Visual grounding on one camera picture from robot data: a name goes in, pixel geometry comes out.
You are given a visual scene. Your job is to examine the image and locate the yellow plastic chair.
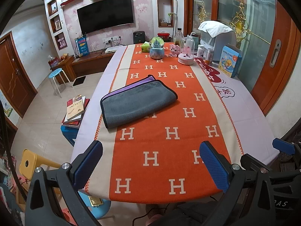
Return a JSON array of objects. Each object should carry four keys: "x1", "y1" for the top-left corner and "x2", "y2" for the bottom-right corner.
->
[{"x1": 17, "y1": 149, "x2": 60, "y2": 195}]

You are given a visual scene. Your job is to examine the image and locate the white set-top box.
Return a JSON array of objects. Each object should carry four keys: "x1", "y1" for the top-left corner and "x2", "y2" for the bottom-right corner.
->
[{"x1": 105, "y1": 45, "x2": 122, "y2": 54}]

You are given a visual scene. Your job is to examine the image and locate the blue snow globe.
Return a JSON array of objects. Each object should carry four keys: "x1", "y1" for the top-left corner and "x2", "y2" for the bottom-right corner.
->
[{"x1": 150, "y1": 37, "x2": 165, "y2": 60}]

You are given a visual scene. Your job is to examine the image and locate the brown wooden door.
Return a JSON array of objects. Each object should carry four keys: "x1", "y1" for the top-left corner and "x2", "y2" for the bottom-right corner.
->
[{"x1": 1, "y1": 32, "x2": 37, "y2": 117}]

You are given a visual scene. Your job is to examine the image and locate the clear plastic bottle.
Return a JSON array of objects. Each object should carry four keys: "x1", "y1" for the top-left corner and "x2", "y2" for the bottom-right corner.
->
[{"x1": 174, "y1": 27, "x2": 184, "y2": 46}]

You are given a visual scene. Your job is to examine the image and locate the blue plastic stool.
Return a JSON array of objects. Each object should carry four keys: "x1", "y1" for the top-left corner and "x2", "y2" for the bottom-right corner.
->
[{"x1": 60, "y1": 125, "x2": 79, "y2": 146}]

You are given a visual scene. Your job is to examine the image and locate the blue children's book box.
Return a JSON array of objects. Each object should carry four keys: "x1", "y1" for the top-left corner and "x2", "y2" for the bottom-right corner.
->
[{"x1": 218, "y1": 44, "x2": 242, "y2": 78}]

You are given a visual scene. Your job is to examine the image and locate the pink pig figurine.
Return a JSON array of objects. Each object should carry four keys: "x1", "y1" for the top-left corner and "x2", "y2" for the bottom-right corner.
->
[{"x1": 168, "y1": 44, "x2": 181, "y2": 57}]

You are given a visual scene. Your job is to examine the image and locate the blue upright box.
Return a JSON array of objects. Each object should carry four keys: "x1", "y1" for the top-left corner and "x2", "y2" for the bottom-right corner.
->
[{"x1": 74, "y1": 35, "x2": 90, "y2": 57}]

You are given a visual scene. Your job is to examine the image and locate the black speaker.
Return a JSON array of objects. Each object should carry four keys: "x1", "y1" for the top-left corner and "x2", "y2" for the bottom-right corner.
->
[{"x1": 133, "y1": 31, "x2": 146, "y2": 44}]

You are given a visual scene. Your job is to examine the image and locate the sliding glass door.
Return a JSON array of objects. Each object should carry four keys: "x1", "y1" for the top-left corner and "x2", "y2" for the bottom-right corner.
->
[{"x1": 184, "y1": 0, "x2": 300, "y2": 114}]

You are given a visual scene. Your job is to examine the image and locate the purple and grey towel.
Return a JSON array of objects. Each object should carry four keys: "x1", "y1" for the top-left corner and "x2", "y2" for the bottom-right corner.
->
[{"x1": 100, "y1": 75, "x2": 178, "y2": 129}]

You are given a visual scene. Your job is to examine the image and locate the black floor scale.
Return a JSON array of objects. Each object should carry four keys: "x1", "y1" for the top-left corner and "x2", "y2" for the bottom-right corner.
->
[{"x1": 72, "y1": 76, "x2": 86, "y2": 87}]

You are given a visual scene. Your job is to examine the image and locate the white water dispenser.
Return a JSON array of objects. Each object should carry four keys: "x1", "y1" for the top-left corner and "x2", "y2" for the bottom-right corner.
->
[{"x1": 198, "y1": 21, "x2": 237, "y2": 61}]

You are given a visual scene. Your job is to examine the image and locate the wooden TV cabinet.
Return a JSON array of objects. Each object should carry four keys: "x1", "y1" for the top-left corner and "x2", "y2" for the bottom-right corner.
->
[{"x1": 51, "y1": 52, "x2": 114, "y2": 82}]

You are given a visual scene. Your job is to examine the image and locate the orange H-pattern tablecloth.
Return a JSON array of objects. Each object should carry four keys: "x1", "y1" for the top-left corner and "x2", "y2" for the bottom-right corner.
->
[{"x1": 72, "y1": 45, "x2": 279, "y2": 204}]

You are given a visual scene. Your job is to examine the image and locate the white pill bottle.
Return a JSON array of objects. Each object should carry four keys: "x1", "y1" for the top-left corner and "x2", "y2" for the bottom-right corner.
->
[{"x1": 197, "y1": 44, "x2": 204, "y2": 59}]

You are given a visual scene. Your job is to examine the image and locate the pink glass dome ornament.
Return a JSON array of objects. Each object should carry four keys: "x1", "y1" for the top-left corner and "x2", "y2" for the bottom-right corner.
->
[{"x1": 178, "y1": 36, "x2": 195, "y2": 65}]

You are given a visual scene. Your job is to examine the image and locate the green tissue pack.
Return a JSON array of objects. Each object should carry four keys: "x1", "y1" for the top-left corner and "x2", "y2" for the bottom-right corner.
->
[{"x1": 141, "y1": 41, "x2": 151, "y2": 53}]

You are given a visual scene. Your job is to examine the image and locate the stack of books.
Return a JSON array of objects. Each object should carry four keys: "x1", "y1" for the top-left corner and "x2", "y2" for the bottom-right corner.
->
[{"x1": 62, "y1": 94, "x2": 90, "y2": 129}]

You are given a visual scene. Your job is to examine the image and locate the black wall television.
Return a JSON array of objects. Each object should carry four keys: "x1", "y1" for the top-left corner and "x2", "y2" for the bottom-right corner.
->
[{"x1": 77, "y1": 0, "x2": 134, "y2": 35}]

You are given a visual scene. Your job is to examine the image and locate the blue round stool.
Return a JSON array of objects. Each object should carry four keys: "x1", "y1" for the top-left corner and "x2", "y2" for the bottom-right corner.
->
[{"x1": 48, "y1": 67, "x2": 73, "y2": 98}]

